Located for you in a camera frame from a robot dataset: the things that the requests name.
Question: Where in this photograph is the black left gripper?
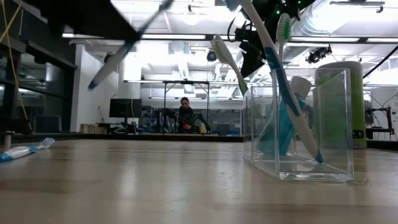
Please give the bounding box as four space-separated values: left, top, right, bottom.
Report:
23 0 141 43

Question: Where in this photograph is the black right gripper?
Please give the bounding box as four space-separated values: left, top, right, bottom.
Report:
234 21 266 78

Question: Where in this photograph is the green white toothbrush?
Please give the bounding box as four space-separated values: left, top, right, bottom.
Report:
276 12 292 60
210 35 249 97

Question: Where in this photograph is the blue white toothbrush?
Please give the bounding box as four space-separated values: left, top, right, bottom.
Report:
223 0 324 164
88 0 174 91
0 138 55 162

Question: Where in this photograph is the clear acrylic organizer box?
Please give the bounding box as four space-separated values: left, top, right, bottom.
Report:
242 68 354 183

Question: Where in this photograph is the long ceiling light strip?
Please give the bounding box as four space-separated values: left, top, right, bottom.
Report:
61 33 106 39
290 36 360 43
141 34 206 40

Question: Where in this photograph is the black ceiling spotlight cluster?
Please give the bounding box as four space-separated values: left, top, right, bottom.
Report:
306 45 333 65

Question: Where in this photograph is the round white ceiling lamp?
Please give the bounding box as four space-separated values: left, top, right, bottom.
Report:
182 4 200 26

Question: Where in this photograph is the black computer monitor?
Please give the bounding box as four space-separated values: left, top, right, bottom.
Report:
109 98 143 125

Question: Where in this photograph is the person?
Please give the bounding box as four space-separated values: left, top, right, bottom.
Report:
177 96 197 134

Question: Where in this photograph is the wooden crate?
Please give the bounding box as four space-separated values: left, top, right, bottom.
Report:
80 123 108 134

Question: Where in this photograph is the green disinfecting wipes canister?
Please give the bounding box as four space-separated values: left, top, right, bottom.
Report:
313 61 368 149

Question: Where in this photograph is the black metal stand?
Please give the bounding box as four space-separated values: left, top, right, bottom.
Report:
366 106 395 140

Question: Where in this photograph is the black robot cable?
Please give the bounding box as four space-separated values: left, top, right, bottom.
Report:
228 15 246 43
362 45 398 79

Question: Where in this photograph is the yellow hanging cable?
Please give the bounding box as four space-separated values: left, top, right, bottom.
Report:
0 0 34 134

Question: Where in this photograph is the white short post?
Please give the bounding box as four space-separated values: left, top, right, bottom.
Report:
2 130 16 150

